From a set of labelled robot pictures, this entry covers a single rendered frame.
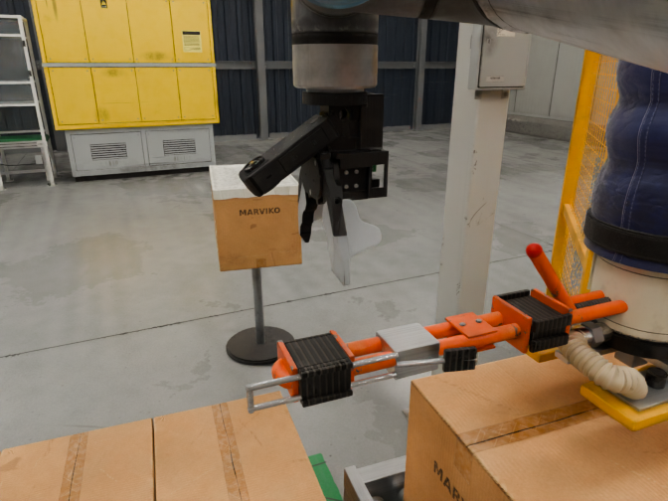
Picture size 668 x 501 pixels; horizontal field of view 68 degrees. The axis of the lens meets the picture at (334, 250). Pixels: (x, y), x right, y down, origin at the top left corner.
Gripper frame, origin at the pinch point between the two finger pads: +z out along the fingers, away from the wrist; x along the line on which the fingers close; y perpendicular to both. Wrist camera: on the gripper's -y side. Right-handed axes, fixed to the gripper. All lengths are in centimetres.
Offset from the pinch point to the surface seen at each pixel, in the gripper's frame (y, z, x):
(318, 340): 0.7, 12.2, 2.4
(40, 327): -98, 134, 268
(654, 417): 47, 26, -13
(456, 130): 89, 1, 108
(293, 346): -2.9, 12.2, 2.1
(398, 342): 11.1, 13.0, -0.5
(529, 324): 30.8, 12.5, -3.2
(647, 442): 56, 37, -8
